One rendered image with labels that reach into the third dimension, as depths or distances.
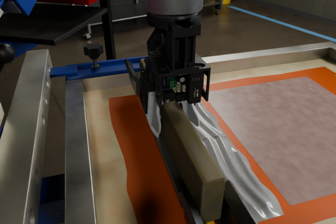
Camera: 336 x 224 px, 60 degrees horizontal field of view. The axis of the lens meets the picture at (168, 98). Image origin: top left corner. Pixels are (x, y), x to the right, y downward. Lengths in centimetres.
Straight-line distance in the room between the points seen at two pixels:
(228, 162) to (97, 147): 24
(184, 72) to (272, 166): 25
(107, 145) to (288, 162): 32
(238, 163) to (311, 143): 16
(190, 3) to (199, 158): 19
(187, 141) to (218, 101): 30
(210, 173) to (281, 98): 41
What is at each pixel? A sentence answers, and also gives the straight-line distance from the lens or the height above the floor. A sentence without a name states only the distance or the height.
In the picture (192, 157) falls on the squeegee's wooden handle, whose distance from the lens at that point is 37.
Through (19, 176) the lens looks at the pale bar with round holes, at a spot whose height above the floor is 104.
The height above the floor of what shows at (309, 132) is 95.
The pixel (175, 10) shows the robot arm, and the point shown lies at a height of 122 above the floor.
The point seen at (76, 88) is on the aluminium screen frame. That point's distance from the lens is 68.
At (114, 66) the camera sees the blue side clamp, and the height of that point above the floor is 100.
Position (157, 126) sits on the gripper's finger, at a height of 105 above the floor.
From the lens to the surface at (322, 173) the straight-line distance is 55.
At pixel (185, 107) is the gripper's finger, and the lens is 48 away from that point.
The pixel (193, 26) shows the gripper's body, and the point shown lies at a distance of 35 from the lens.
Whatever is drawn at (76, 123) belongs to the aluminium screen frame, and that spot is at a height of 99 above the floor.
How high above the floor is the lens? 131
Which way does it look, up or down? 32 degrees down
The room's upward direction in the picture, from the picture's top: straight up
